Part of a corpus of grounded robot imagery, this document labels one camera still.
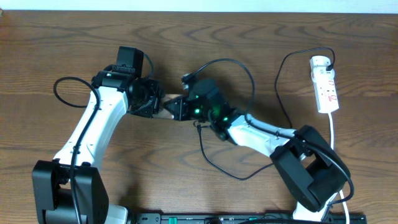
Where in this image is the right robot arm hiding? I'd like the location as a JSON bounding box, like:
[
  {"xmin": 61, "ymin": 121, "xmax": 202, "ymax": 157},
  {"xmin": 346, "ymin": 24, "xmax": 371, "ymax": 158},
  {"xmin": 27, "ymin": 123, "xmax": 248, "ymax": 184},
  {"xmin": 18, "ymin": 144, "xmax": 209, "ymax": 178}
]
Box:
[{"xmin": 162, "ymin": 80, "xmax": 352, "ymax": 222}]

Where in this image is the white power strip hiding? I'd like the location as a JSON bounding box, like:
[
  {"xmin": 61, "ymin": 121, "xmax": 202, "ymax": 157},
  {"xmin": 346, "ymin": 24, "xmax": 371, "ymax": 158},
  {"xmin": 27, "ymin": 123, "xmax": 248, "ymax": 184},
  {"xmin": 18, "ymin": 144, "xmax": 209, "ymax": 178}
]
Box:
[{"xmin": 310, "ymin": 55, "xmax": 339, "ymax": 114}]

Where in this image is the white power strip cord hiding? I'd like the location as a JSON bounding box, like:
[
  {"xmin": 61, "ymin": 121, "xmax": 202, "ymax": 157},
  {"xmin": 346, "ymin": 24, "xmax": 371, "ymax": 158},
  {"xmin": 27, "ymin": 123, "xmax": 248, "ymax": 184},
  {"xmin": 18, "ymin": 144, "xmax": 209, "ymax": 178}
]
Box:
[{"xmin": 327, "ymin": 112, "xmax": 351, "ymax": 224}]

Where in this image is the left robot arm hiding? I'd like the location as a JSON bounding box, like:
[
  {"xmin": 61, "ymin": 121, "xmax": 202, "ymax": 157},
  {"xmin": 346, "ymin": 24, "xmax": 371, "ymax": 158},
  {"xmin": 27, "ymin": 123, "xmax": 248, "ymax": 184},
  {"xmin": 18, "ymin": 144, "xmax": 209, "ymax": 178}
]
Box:
[{"xmin": 32, "ymin": 46, "xmax": 162, "ymax": 223}]

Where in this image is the white USB charger plug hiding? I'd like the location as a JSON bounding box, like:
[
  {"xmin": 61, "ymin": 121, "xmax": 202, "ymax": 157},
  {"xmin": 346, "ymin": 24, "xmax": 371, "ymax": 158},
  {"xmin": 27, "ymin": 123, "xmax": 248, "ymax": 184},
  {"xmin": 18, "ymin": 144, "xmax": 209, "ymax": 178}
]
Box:
[{"xmin": 311, "ymin": 66, "xmax": 335, "ymax": 83}]

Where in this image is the black USB charging cable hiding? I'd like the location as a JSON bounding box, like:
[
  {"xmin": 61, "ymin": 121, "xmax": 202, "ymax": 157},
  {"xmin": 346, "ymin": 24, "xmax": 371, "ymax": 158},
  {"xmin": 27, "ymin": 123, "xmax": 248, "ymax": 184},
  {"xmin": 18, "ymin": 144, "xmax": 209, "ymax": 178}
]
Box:
[{"xmin": 193, "ymin": 47, "xmax": 336, "ymax": 181}]

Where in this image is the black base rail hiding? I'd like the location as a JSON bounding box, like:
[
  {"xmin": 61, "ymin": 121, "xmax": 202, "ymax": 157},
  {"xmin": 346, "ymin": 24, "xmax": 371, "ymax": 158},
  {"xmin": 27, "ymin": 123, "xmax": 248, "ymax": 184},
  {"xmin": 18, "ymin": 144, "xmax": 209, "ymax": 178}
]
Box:
[{"xmin": 127, "ymin": 213, "xmax": 368, "ymax": 224}]

